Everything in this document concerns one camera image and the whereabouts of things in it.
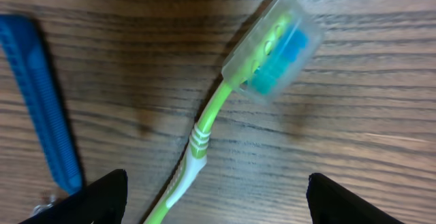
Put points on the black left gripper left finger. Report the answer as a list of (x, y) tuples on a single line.
[(102, 202)]

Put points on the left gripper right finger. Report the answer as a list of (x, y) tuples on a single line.
[(330, 203)]

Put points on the green white toothbrush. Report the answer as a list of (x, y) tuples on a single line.
[(266, 60)]

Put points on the blue disposable razor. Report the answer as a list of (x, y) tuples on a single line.
[(26, 53)]

